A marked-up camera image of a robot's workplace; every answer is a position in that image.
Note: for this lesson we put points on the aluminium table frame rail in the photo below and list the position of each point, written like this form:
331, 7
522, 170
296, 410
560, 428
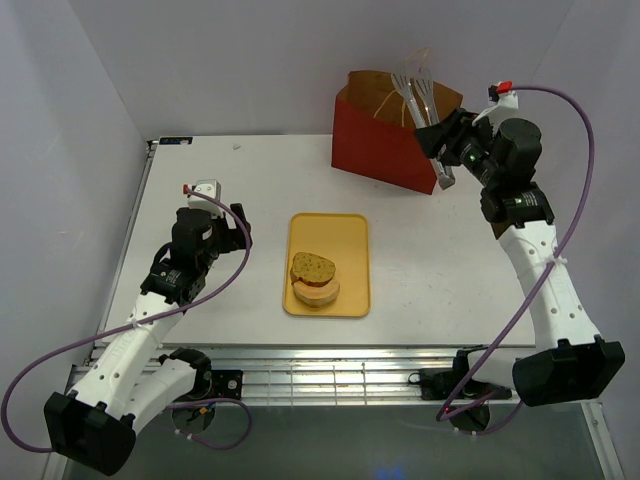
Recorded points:
292, 377

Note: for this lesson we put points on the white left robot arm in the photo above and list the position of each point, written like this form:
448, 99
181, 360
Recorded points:
97, 421

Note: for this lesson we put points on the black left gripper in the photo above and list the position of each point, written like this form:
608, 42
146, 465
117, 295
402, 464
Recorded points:
233, 238

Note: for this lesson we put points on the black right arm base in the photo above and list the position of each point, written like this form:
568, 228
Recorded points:
436, 384

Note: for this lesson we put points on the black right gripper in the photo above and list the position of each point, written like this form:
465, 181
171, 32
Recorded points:
451, 131

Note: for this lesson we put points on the red paper bag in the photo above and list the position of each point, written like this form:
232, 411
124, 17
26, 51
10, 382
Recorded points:
373, 134

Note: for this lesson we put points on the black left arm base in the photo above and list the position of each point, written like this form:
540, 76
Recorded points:
224, 384

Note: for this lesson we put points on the stainless steel kitchen tongs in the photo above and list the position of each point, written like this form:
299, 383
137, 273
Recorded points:
416, 89

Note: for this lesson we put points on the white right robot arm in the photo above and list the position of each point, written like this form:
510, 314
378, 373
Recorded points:
571, 360

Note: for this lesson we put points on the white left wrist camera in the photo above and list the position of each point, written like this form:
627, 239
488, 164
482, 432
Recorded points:
204, 195

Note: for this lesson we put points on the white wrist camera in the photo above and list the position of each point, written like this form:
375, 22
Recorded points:
503, 104
204, 195

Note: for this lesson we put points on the yellow plastic tray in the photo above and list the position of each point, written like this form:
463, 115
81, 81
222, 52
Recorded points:
344, 239

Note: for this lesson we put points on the pale orange crescent bread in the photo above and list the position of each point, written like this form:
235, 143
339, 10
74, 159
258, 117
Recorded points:
317, 297

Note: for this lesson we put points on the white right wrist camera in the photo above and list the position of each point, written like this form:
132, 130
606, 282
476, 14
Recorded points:
503, 104

